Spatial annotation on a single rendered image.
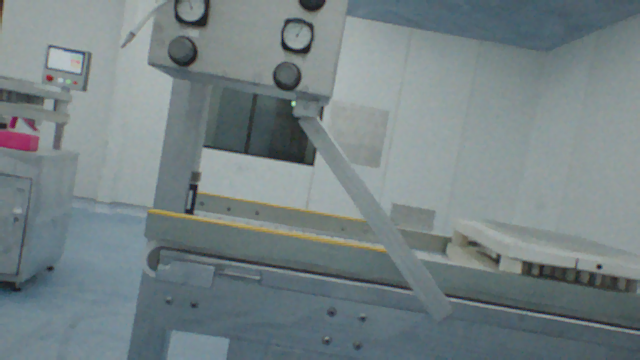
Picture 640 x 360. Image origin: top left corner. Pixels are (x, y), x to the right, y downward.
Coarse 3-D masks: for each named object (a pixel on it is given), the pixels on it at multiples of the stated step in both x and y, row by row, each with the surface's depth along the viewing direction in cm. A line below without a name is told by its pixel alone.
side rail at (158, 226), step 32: (160, 224) 62; (192, 224) 62; (288, 256) 63; (320, 256) 63; (352, 256) 63; (384, 256) 63; (480, 288) 64; (512, 288) 64; (544, 288) 64; (576, 288) 64
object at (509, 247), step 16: (464, 224) 83; (480, 224) 86; (480, 240) 75; (496, 240) 69; (512, 240) 70; (512, 256) 66; (528, 256) 66; (544, 256) 66; (560, 256) 66; (576, 256) 66; (592, 256) 68; (592, 272) 66; (608, 272) 66; (624, 272) 66
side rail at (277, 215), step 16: (208, 208) 89; (224, 208) 89; (240, 208) 89; (256, 208) 90; (272, 208) 90; (288, 224) 90; (304, 224) 90; (320, 224) 90; (336, 224) 90; (352, 224) 90; (416, 240) 91; (432, 240) 91; (448, 240) 91
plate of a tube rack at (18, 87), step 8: (0, 80) 99; (8, 80) 101; (0, 88) 103; (8, 88) 101; (16, 88) 103; (24, 88) 104; (32, 88) 106; (40, 88) 108; (40, 96) 108; (48, 96) 110; (56, 96) 112; (64, 96) 114
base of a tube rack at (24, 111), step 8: (0, 104) 100; (8, 104) 102; (16, 104) 103; (0, 112) 101; (8, 112) 102; (16, 112) 104; (24, 112) 105; (32, 112) 107; (40, 112) 109; (48, 112) 111; (56, 112) 113; (48, 120) 111; (56, 120) 113; (64, 120) 115
